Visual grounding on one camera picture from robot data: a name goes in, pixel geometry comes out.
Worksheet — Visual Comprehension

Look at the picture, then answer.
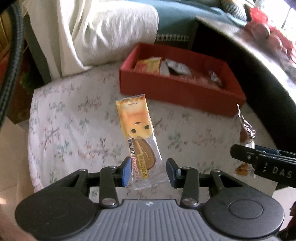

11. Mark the yellow bread snack packet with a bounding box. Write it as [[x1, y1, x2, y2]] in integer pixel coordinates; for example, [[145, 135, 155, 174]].
[[116, 94, 167, 190]]

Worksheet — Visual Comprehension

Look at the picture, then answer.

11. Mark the brown silver snack wrapper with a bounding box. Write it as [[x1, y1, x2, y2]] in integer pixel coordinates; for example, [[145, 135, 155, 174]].
[[235, 104, 256, 177]]

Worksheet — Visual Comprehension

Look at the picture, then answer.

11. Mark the dark red snack packet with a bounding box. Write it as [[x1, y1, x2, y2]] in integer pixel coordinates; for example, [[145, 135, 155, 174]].
[[179, 69, 223, 89]]

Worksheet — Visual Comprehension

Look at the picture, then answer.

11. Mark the silver foil snack packet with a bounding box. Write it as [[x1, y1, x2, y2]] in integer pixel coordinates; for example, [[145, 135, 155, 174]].
[[159, 58, 192, 76]]

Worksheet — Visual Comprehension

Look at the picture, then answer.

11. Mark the orange snack packet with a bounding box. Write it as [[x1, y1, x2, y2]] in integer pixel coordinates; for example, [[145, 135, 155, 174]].
[[134, 57, 163, 74]]

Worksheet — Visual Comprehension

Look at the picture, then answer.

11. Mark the grey coffee table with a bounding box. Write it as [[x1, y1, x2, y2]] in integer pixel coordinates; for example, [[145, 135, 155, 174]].
[[192, 16, 295, 152]]

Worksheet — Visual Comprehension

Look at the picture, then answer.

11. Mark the red cardboard box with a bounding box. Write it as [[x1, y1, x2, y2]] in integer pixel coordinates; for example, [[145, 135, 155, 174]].
[[119, 43, 246, 118]]

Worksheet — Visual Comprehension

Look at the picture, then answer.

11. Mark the white towel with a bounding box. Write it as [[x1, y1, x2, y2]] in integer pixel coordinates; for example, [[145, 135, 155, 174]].
[[22, 1, 159, 79]]

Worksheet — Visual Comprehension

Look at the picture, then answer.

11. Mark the red plastic bag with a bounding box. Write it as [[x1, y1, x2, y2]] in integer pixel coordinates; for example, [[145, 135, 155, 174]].
[[244, 7, 295, 63]]

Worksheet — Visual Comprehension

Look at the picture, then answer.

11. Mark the patterned throw pillow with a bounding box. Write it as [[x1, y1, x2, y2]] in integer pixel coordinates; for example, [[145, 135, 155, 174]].
[[221, 0, 247, 21]]

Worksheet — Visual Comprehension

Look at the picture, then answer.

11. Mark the teal sofa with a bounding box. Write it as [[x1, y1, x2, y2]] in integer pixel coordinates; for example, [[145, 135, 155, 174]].
[[139, 1, 243, 42]]

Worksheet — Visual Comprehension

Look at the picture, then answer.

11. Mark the black cable hose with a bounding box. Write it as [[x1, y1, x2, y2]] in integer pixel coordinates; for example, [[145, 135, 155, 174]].
[[0, 2, 25, 128]]

